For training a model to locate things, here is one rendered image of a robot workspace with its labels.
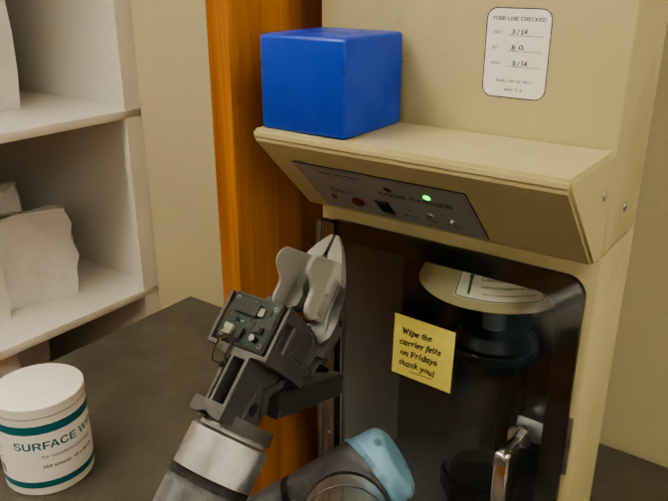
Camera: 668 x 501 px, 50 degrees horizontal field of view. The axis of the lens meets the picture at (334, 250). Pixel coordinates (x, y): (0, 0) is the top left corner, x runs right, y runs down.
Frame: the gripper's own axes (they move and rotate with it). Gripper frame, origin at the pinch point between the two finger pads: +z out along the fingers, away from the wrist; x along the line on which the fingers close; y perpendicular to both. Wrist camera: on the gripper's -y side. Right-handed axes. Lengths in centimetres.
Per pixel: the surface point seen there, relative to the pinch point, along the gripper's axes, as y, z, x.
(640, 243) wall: -45, 29, -18
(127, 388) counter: -43, -22, 58
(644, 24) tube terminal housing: 7.2, 24.0, -23.6
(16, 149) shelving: -51, 22, 146
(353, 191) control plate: 2.0, 5.9, -0.4
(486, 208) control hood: 4.0, 6.0, -15.3
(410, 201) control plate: 2.4, 5.9, -7.1
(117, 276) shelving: -68, 1, 104
